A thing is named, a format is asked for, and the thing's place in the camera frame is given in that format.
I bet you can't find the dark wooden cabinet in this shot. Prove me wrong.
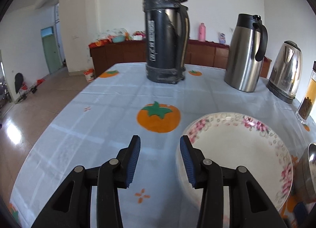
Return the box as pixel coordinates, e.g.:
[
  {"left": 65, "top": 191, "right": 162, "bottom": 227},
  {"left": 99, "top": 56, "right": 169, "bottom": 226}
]
[{"left": 89, "top": 40, "right": 272, "bottom": 79}]

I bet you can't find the steel carafe with black handle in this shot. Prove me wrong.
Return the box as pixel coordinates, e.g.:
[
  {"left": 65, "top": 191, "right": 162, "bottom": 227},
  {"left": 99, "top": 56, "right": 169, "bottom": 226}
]
[{"left": 224, "top": 14, "right": 268, "bottom": 92}]

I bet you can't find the green door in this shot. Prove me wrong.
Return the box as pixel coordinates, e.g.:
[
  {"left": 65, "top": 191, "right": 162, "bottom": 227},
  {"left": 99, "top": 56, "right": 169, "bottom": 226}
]
[{"left": 41, "top": 27, "right": 62, "bottom": 74}]

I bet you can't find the pink floral white plate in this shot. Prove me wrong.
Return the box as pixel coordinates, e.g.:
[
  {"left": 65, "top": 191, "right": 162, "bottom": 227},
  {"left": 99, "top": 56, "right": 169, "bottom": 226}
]
[{"left": 176, "top": 112, "right": 294, "bottom": 215}]

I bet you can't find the pink thermos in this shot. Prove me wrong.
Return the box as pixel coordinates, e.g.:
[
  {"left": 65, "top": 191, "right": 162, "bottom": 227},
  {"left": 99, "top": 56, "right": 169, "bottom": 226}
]
[{"left": 198, "top": 23, "right": 206, "bottom": 42}]

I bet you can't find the steel electric kettle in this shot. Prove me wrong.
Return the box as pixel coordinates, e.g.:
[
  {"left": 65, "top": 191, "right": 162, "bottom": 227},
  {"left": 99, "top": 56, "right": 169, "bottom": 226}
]
[{"left": 266, "top": 41, "right": 303, "bottom": 104}]

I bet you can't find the stainless steel bowl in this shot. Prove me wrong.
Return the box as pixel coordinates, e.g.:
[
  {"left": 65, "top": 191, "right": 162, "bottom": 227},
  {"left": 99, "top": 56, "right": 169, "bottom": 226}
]
[{"left": 294, "top": 143, "right": 316, "bottom": 204}]

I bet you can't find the black chair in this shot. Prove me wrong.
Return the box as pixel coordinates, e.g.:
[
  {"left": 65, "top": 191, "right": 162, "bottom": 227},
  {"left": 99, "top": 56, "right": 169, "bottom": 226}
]
[{"left": 14, "top": 73, "right": 24, "bottom": 94}]

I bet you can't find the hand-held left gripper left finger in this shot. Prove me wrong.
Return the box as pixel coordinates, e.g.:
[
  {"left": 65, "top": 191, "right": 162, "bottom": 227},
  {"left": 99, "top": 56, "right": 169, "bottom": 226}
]
[{"left": 31, "top": 135, "right": 141, "bottom": 228}]

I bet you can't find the persimmon print tablecloth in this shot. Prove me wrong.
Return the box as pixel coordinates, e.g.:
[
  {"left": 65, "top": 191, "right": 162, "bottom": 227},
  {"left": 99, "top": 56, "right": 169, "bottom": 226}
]
[{"left": 10, "top": 62, "right": 316, "bottom": 228}]

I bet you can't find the white bucket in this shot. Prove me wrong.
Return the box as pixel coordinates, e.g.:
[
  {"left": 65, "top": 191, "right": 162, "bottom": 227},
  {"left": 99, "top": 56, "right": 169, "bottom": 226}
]
[{"left": 83, "top": 69, "right": 95, "bottom": 82}]

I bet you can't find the glass tea bottle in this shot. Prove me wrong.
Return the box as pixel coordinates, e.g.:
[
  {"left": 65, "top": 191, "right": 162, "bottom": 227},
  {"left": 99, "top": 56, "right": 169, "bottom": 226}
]
[{"left": 295, "top": 61, "right": 316, "bottom": 125}]

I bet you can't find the mesh food cover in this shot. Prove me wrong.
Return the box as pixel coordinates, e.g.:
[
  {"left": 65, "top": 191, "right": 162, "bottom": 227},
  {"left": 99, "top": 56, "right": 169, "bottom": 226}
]
[{"left": 95, "top": 28, "right": 129, "bottom": 42}]

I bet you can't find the black thermos flask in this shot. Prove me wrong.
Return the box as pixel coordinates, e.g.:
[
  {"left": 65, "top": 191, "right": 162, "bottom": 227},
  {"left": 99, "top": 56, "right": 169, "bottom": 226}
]
[{"left": 143, "top": 0, "right": 190, "bottom": 84}]

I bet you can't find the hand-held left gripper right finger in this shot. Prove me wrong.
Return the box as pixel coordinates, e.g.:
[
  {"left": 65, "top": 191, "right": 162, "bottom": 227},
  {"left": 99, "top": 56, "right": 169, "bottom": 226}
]
[{"left": 180, "top": 135, "right": 288, "bottom": 228}]

